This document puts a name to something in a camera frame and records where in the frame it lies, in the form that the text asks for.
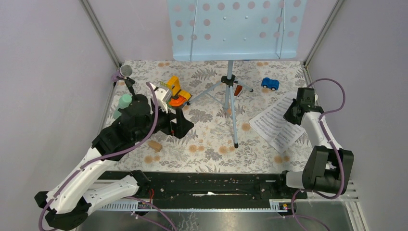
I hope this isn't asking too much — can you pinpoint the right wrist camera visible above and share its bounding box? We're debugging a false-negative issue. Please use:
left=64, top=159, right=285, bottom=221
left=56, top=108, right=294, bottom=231
left=296, top=88, right=316, bottom=105

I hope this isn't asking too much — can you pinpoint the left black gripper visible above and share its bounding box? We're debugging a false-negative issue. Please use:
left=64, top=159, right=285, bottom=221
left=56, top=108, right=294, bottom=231
left=134, top=101, right=195, bottom=142

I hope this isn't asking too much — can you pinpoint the dark red wooden block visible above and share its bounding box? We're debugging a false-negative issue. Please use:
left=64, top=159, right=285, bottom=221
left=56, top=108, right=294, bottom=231
left=234, top=85, right=243, bottom=96

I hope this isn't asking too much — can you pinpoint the sheet music page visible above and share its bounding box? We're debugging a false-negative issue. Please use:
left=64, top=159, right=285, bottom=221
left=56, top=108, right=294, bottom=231
left=268, top=122, right=305, bottom=154
left=249, top=91, right=296, bottom=141

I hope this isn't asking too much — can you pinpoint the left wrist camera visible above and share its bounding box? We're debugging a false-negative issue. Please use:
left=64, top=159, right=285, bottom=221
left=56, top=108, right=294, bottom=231
left=149, top=82, right=172, bottom=113

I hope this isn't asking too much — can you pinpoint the floral tablecloth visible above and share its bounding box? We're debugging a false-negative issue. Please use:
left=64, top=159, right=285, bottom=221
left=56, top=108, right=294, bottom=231
left=112, top=61, right=312, bottom=173

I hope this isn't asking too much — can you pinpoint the green toy microphone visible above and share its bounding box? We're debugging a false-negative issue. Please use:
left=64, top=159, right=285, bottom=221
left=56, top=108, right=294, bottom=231
left=113, top=94, right=132, bottom=120

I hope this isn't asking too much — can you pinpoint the light blue music stand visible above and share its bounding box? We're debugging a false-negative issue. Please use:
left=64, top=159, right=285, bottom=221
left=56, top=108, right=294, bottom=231
left=166, top=0, right=308, bottom=150

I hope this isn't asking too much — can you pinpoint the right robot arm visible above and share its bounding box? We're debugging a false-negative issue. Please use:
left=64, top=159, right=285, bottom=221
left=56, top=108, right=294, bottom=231
left=249, top=88, right=354, bottom=199

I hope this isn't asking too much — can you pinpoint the black microphone stand rear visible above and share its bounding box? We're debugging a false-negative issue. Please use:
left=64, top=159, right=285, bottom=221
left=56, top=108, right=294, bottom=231
left=121, top=77, right=148, bottom=107

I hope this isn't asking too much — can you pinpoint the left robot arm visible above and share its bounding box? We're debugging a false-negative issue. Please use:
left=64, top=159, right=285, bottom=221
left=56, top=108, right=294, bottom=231
left=35, top=94, right=194, bottom=231

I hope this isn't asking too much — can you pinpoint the blue toy car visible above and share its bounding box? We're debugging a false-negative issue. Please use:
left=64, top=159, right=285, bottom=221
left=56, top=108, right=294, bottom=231
left=261, top=77, right=280, bottom=91

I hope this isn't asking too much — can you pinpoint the toy brick assembly grey base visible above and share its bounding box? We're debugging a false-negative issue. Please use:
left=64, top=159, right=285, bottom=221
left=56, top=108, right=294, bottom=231
left=160, top=76, right=191, bottom=108

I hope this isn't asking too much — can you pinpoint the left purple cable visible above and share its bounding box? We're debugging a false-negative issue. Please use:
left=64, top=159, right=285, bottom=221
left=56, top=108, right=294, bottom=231
left=38, top=81, right=179, bottom=231

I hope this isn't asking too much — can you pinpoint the light wooden block near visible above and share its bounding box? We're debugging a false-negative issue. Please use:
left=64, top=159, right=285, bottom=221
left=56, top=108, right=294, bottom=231
left=148, top=141, right=163, bottom=152

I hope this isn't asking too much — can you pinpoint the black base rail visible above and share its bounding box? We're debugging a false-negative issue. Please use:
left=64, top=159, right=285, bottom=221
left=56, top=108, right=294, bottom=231
left=133, top=171, right=296, bottom=210

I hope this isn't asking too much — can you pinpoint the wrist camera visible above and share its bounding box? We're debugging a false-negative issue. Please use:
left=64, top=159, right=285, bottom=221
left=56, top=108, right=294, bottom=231
left=149, top=82, right=172, bottom=113
left=296, top=88, right=316, bottom=105

